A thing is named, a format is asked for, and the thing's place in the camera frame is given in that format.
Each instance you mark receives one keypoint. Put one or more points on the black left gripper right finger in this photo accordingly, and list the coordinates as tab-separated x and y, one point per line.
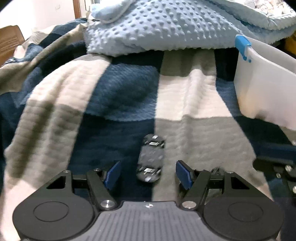
197	183

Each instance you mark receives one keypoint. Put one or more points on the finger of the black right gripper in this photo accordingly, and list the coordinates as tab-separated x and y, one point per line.
287	174
274	153

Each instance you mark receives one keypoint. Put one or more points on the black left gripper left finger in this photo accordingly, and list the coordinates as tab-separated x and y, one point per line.
97	183

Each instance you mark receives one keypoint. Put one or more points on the black toy car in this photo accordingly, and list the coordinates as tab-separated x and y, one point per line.
151	158

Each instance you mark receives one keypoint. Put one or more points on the translucent plastic storage bin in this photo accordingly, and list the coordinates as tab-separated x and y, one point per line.
265	82

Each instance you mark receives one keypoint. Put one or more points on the blue white checkered blanket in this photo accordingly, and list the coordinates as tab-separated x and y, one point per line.
65	109

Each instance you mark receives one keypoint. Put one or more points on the yellow garment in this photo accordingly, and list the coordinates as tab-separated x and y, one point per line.
290	44

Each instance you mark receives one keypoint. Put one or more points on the light blue dotted blanket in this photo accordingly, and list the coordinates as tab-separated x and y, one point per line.
122	27

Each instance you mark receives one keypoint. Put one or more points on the wooden headboard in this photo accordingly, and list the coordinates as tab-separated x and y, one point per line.
10	38

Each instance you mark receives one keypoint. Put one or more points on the wooden window frame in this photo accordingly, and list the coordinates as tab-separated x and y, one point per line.
77	9

